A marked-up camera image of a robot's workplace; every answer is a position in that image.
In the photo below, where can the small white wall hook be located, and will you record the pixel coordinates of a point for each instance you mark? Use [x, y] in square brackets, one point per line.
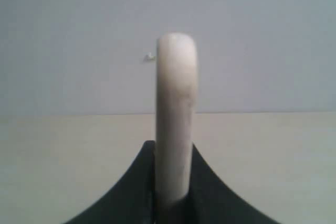
[149, 57]

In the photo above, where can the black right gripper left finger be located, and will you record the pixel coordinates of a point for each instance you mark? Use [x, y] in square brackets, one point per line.
[131, 199]

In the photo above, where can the white paint brush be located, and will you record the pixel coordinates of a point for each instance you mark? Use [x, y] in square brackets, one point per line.
[176, 91]

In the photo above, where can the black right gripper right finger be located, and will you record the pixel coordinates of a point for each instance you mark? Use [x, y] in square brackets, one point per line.
[210, 200]

